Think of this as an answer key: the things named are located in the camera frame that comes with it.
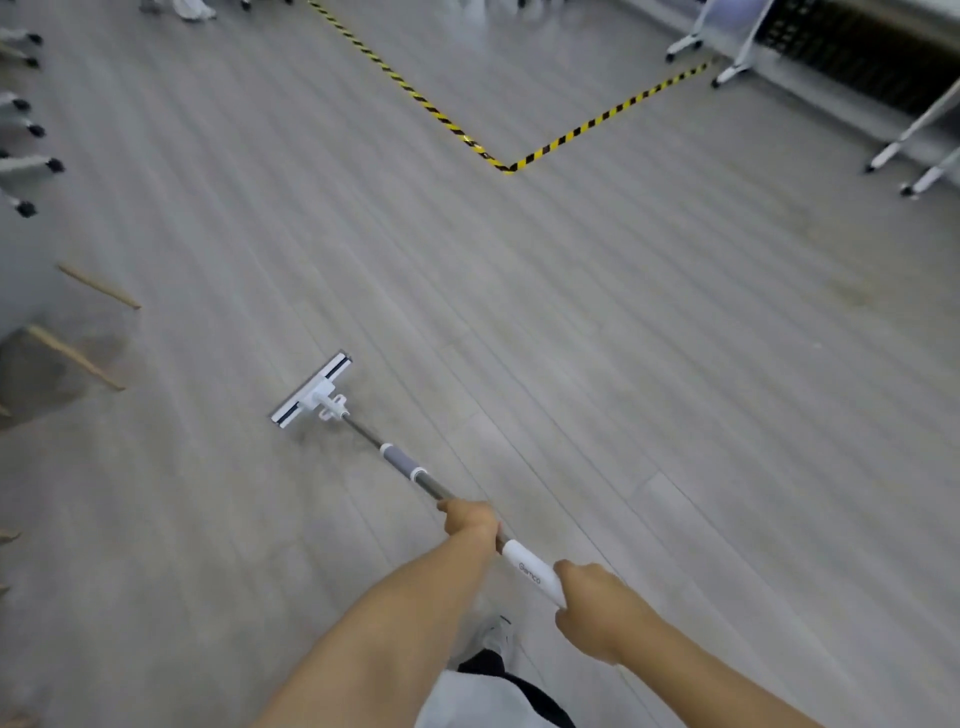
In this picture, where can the person's right hand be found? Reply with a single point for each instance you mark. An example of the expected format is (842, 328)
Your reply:
(604, 611)

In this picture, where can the person's left hand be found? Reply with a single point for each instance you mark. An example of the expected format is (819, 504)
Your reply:
(472, 517)

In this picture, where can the person's left fingers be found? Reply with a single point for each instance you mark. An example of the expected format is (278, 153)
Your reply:
(461, 508)

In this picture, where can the person's right thumb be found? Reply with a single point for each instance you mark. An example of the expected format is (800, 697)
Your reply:
(564, 624)

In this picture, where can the white mop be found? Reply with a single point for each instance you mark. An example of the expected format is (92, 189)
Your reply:
(315, 390)

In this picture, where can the person's left forearm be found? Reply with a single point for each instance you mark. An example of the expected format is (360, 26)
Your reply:
(390, 630)

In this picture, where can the person's right forearm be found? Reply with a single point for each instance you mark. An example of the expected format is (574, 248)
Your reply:
(697, 675)

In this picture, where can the person's white shoe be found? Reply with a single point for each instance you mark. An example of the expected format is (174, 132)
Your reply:
(497, 639)
(193, 9)

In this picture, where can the person's black trousers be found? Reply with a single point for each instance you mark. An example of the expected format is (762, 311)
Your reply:
(487, 664)

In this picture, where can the person's white shirt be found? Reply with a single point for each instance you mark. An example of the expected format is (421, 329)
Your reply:
(472, 705)

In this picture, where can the yellow black hazard tape strip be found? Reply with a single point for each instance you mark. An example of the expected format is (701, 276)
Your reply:
(607, 112)
(409, 90)

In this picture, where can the office chair base with casters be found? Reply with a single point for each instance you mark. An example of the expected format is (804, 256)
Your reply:
(30, 165)
(19, 37)

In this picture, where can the black grille panel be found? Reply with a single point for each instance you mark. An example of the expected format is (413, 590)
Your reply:
(847, 52)

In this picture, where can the white wheeled stand frame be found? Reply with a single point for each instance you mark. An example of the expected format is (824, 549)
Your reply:
(919, 127)
(750, 45)

